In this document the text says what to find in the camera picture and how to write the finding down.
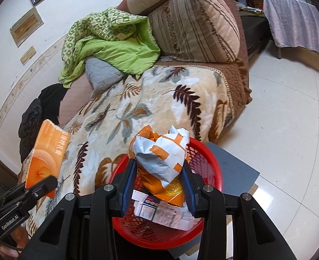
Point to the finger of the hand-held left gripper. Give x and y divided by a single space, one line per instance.
44 188

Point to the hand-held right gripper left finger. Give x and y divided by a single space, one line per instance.
129 189

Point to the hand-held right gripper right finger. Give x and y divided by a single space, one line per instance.
189 192

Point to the small white medicine box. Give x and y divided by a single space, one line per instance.
148 208

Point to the orange medicine box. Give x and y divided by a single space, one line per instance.
48 154

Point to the red plastic basket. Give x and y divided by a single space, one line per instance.
202 157

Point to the orange and white snack packet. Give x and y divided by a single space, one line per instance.
159 157

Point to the person's left hand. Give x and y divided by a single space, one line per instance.
7 252

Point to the grey stool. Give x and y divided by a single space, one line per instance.
235 168

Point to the black puffer jacket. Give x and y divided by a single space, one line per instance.
30 124

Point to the black cloth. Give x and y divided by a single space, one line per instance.
52 97

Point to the leaf-print fleece blanket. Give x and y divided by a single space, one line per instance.
162 100

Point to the grey quilted pillow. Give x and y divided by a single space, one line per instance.
102 73

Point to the brown sofa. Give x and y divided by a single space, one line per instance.
240 67

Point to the green quilt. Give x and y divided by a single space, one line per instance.
113 48

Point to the striped sofa cushion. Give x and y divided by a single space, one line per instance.
194 24

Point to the dark low bench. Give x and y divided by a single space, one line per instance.
254 29

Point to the table with lilac cloth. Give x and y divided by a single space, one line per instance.
297 21

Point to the small wall plaque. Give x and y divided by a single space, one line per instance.
28 55

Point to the large wall plaque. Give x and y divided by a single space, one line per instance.
26 27

